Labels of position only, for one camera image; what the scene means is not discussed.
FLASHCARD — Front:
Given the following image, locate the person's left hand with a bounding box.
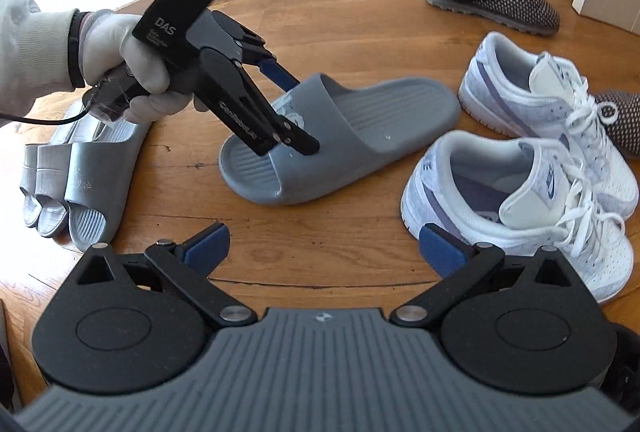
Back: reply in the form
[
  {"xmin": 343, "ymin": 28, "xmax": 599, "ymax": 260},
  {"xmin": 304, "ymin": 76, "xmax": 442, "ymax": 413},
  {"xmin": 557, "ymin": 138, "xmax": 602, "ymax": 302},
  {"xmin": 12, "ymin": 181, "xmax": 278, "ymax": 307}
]
[{"xmin": 81, "ymin": 9, "xmax": 196, "ymax": 125}]

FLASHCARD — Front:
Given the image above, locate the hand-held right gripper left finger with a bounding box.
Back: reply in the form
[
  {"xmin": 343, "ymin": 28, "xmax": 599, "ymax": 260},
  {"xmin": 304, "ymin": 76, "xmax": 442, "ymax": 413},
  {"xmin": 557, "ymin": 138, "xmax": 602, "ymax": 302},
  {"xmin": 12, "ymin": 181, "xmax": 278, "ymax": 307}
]
[{"xmin": 74, "ymin": 222, "xmax": 257, "ymax": 330}]

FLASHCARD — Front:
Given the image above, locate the knit slipper with black collar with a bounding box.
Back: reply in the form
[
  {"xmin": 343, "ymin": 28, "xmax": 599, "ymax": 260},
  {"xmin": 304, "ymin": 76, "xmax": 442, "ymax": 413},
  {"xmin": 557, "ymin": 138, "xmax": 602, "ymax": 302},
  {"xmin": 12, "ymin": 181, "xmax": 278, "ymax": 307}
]
[
  {"xmin": 424, "ymin": 0, "xmax": 561, "ymax": 36},
  {"xmin": 594, "ymin": 90, "xmax": 640, "ymax": 159}
]

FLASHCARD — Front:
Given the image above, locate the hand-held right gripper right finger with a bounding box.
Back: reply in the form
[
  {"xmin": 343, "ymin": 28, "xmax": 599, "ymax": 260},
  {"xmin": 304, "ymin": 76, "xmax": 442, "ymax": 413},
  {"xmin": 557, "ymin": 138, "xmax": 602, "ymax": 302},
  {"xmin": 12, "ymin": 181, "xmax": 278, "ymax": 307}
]
[{"xmin": 391, "ymin": 222, "xmax": 578, "ymax": 329}]

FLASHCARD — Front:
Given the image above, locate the dark grey slide sandal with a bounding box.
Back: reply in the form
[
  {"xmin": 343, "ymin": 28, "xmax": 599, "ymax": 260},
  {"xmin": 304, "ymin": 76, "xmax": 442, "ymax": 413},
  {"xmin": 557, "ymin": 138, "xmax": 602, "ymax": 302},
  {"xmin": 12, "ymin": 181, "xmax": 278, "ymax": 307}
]
[
  {"xmin": 67, "ymin": 119, "xmax": 153, "ymax": 254},
  {"xmin": 218, "ymin": 72, "xmax": 462, "ymax": 206}
]

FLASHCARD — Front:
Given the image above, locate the light grey slide sandal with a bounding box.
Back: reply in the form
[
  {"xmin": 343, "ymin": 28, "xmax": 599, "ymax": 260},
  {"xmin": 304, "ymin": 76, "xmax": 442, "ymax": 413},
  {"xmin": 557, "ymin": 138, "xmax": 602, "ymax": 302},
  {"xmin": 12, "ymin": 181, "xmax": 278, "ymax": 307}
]
[
  {"xmin": 35, "ymin": 114, "xmax": 106, "ymax": 241},
  {"xmin": 20, "ymin": 99, "xmax": 86, "ymax": 229}
]

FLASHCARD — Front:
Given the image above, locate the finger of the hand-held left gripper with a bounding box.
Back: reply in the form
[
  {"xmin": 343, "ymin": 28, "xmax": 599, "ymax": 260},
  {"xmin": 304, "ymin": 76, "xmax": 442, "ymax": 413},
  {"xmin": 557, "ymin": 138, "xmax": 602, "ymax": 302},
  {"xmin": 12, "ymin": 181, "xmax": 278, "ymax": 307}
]
[
  {"xmin": 235, "ymin": 64, "xmax": 321, "ymax": 158},
  {"xmin": 220, "ymin": 12, "xmax": 302, "ymax": 92}
]

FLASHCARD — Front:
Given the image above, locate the person's left forearm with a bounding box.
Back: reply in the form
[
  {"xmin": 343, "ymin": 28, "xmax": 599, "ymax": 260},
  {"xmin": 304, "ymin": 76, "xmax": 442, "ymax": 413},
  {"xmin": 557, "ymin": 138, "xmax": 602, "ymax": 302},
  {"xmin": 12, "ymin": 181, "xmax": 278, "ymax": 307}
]
[{"xmin": 0, "ymin": 0, "xmax": 81, "ymax": 134}]

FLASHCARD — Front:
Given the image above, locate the white lace-up sneaker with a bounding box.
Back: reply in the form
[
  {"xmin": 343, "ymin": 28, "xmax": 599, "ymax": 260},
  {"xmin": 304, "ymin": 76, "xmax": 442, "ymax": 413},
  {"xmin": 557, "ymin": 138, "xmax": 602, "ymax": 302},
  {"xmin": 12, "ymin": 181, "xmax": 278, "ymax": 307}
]
[
  {"xmin": 401, "ymin": 129, "xmax": 637, "ymax": 306},
  {"xmin": 458, "ymin": 31, "xmax": 640, "ymax": 221}
]

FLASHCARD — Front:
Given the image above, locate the black cable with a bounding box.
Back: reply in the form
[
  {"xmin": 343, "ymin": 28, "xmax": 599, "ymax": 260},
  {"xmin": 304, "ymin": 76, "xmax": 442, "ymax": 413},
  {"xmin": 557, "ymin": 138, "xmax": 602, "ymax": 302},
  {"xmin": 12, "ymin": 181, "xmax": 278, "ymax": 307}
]
[{"xmin": 0, "ymin": 99, "xmax": 103, "ymax": 127}]

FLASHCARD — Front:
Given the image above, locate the black wristband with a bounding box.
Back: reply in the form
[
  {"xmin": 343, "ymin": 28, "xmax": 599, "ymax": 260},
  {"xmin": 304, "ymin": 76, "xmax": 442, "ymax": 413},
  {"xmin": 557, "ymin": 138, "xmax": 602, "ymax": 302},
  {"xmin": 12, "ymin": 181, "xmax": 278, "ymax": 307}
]
[{"xmin": 67, "ymin": 10, "xmax": 94, "ymax": 89}]

